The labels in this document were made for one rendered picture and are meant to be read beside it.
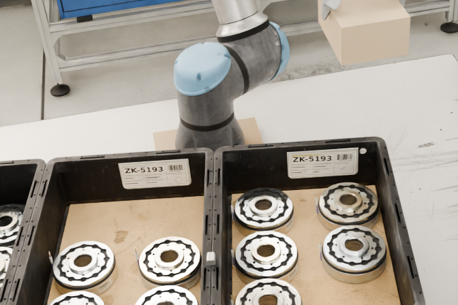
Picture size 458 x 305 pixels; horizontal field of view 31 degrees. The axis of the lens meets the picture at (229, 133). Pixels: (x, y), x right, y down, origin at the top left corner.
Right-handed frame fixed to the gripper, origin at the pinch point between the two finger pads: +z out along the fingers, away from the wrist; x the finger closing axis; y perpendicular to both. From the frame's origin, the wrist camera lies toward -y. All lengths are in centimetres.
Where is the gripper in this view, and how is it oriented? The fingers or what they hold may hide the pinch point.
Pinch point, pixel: (362, 11)
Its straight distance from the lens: 148.8
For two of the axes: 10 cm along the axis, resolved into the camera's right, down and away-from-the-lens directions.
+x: 9.8, -1.6, 0.8
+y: 1.6, 5.9, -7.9
